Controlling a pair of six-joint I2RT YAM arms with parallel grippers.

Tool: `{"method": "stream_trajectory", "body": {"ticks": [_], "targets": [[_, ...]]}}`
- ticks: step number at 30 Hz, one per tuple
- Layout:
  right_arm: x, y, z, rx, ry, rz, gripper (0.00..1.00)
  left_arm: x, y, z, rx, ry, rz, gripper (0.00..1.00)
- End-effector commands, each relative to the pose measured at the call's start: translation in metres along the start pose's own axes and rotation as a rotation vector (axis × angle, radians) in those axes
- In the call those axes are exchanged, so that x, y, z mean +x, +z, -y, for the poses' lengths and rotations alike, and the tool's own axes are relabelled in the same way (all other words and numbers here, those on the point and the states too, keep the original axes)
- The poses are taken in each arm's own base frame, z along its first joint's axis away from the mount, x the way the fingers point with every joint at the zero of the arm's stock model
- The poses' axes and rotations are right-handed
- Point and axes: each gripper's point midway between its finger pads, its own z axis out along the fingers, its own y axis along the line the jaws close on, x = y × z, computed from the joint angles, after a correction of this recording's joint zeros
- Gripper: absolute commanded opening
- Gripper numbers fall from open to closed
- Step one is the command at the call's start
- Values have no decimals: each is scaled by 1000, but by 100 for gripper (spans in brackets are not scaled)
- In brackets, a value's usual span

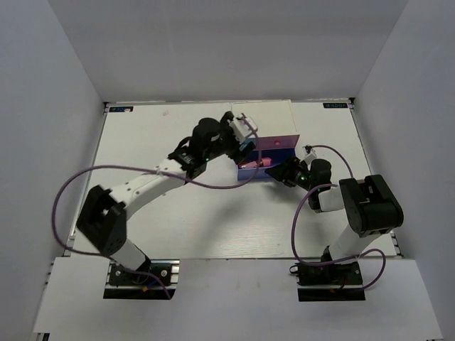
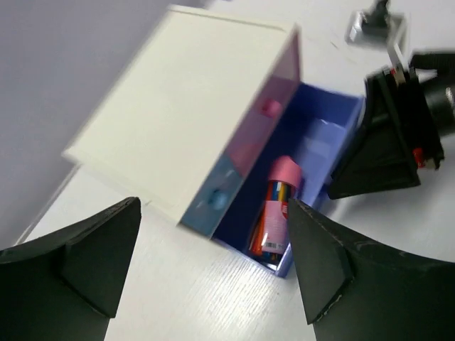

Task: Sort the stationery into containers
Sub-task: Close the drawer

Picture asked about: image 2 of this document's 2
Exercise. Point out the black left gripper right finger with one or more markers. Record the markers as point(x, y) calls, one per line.
point(356, 288)

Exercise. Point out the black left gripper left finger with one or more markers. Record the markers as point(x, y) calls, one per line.
point(67, 285)

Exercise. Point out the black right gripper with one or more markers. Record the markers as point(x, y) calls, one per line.
point(391, 142)

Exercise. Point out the blue wide bottom drawer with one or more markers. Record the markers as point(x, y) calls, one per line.
point(314, 131)

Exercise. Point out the pink tube of erasers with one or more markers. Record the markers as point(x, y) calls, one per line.
point(270, 238)

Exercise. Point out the pink small drawer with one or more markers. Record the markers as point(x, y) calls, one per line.
point(266, 109)

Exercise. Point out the light blue small drawer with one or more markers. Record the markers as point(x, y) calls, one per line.
point(214, 197)

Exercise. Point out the white mini drawer cabinet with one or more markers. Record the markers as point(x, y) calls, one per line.
point(170, 116)

